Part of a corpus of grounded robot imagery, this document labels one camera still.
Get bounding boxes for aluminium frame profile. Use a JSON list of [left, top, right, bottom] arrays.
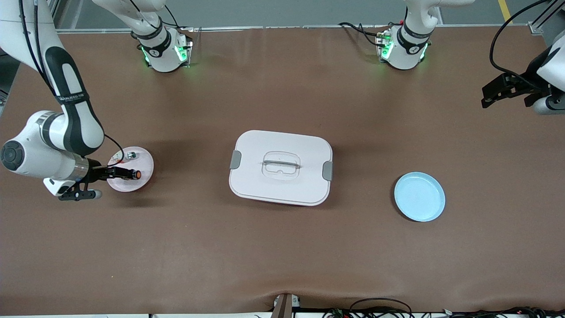
[[529, 0, 565, 37]]

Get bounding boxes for light blue round plate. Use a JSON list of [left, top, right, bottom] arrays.
[[394, 172, 446, 222]]

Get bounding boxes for brown camera mount bracket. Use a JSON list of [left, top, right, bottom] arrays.
[[271, 293, 301, 318]]

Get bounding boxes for black arm base cables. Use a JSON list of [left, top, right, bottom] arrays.
[[338, 21, 400, 47]]

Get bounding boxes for pink round plate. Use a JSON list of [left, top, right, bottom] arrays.
[[105, 146, 155, 193]]

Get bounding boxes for tangled cable bundle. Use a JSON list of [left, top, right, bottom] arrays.
[[322, 306, 565, 318]]

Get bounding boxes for silver table edge rail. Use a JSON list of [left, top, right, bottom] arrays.
[[55, 24, 537, 35]]

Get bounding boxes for white lidded storage box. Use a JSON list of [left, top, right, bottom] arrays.
[[228, 130, 334, 207]]

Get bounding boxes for black looped cable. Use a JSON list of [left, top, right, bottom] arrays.
[[349, 298, 413, 318]]

